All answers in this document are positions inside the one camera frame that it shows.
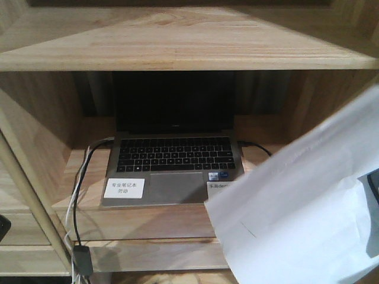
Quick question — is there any black left laptop cable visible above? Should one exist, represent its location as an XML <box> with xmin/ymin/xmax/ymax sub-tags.
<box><xmin>72</xmin><ymin>138</ymin><xmax>115</xmax><ymax>246</ymax></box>

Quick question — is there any grey usb hub adapter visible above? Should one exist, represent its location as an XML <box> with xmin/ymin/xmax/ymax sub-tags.
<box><xmin>73</xmin><ymin>245</ymin><xmax>93</xmax><ymax>277</ymax></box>

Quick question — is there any silver laptop with stickers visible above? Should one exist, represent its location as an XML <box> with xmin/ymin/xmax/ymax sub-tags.
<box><xmin>101</xmin><ymin>70</ymin><xmax>244</xmax><ymax>207</ymax></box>

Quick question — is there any white paper sheet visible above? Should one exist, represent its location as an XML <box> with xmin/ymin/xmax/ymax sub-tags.
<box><xmin>205</xmin><ymin>85</ymin><xmax>378</xmax><ymax>283</ymax></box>

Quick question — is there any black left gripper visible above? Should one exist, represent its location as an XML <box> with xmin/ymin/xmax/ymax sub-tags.
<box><xmin>0</xmin><ymin>215</ymin><xmax>11</xmax><ymax>240</ymax></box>

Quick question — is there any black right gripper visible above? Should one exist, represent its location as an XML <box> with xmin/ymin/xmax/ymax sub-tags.
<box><xmin>367</xmin><ymin>170</ymin><xmax>379</xmax><ymax>204</ymax></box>

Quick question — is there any black laptop cable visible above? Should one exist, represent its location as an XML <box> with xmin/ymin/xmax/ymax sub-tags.
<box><xmin>72</xmin><ymin>138</ymin><xmax>115</xmax><ymax>246</ymax></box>
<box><xmin>239</xmin><ymin>141</ymin><xmax>272</xmax><ymax>157</ymax></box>

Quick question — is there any wooden shelf unit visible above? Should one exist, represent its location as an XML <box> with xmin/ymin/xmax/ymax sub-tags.
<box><xmin>1</xmin><ymin>1</ymin><xmax>378</xmax><ymax>276</ymax></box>

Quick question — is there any white cable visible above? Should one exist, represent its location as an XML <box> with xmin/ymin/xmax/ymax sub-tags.
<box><xmin>64</xmin><ymin>136</ymin><xmax>115</xmax><ymax>284</ymax></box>

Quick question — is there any black right laptop cable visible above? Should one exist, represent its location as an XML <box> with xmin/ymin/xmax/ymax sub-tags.
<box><xmin>239</xmin><ymin>141</ymin><xmax>272</xmax><ymax>157</ymax></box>

